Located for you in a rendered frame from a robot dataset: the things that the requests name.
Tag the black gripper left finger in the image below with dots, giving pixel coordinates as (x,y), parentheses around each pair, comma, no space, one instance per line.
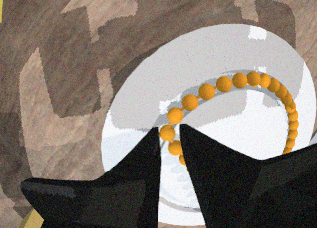
(127,196)

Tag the white round plate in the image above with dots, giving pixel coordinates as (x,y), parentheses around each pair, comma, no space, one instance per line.
(251,120)

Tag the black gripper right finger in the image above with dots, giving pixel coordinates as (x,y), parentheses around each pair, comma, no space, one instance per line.
(228,184)

